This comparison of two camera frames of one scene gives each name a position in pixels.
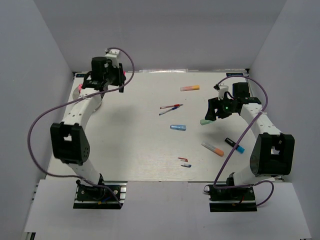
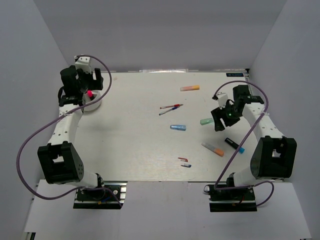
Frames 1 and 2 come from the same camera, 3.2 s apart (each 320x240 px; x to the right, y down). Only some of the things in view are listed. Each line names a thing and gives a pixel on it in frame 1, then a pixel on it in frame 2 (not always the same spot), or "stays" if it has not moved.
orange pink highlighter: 190,88 stays
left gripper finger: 121,83 → 97,84
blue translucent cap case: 178,127 stays
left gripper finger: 121,71 → 98,74
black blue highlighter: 239,149 stays
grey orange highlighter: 214,150 stays
